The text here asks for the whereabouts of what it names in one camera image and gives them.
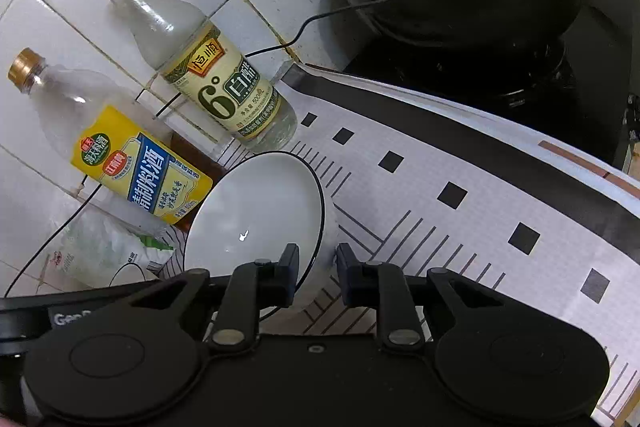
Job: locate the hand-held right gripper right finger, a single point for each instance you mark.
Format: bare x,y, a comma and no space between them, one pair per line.
345,276

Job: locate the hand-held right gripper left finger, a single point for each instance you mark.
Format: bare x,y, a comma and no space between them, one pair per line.
290,269

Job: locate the white bowl with dark rim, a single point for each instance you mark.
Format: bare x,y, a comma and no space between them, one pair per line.
260,217

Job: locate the white plastic seasoning bag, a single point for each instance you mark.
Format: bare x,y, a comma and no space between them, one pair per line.
100,247

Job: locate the striped white tablecloth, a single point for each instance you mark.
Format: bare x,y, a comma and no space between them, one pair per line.
450,247

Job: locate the yellow label cooking wine bottle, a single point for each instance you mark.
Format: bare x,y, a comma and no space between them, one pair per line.
130,167

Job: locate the clear vinegar bottle yellow cap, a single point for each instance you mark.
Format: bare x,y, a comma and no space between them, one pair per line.
225,92

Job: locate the black stove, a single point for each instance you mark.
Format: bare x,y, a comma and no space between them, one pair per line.
575,97

